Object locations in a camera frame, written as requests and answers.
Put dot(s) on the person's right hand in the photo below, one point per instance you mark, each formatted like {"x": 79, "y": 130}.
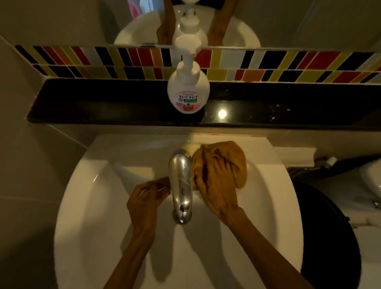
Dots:
{"x": 220, "y": 193}

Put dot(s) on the person's left hand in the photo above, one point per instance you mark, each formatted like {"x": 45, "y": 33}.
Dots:
{"x": 144, "y": 208}

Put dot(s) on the person's right thumb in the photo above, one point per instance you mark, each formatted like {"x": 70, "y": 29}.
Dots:
{"x": 200, "y": 183}

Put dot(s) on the person's left thumb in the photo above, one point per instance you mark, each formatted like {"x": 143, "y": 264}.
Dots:
{"x": 163, "y": 194}

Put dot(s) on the orange cleaning cloth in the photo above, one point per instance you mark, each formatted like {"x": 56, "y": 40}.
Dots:
{"x": 236, "y": 157}

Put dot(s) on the person's left forearm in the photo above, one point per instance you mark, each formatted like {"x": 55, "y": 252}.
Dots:
{"x": 134, "y": 262}

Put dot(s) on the person's right forearm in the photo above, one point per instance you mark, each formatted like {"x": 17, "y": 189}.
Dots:
{"x": 262, "y": 253}

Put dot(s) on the chrome faucet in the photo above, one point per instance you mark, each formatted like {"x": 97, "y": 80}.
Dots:
{"x": 181, "y": 178}

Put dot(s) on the white ceramic sink basin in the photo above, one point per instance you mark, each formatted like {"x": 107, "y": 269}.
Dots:
{"x": 95, "y": 208}

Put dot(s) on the white pump soap bottle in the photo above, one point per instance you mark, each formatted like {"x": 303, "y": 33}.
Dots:
{"x": 188, "y": 85}

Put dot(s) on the black stone shelf ledge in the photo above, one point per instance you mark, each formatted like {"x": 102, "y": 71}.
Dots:
{"x": 89, "y": 101}

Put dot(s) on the metal water valve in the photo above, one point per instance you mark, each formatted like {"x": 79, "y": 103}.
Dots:
{"x": 327, "y": 163}

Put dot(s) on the black round bin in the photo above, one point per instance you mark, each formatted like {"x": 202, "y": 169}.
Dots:
{"x": 327, "y": 238}

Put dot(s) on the white toilet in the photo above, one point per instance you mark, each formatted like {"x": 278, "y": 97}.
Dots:
{"x": 370, "y": 175}

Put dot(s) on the wall mirror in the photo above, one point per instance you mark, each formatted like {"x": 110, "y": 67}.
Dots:
{"x": 291, "y": 20}

